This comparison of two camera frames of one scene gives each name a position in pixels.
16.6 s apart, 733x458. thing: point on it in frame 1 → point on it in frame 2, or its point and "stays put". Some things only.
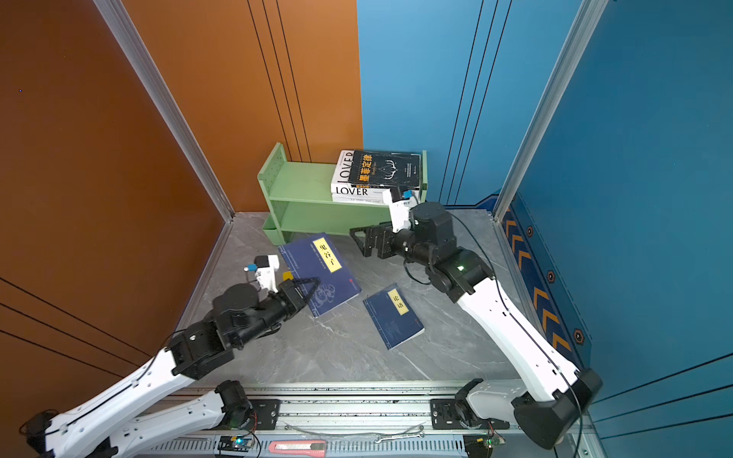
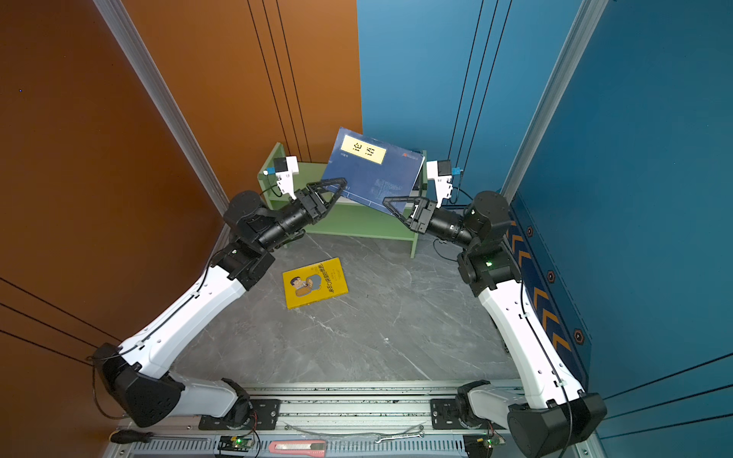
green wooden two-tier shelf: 297,197 stays put
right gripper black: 374,232 → 419,216
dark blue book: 392,317 → 373,170
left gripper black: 292,298 → 306,199
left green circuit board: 235,443 stays put
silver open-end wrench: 380,438 stays put
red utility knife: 312,447 stays put
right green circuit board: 481,446 stays put
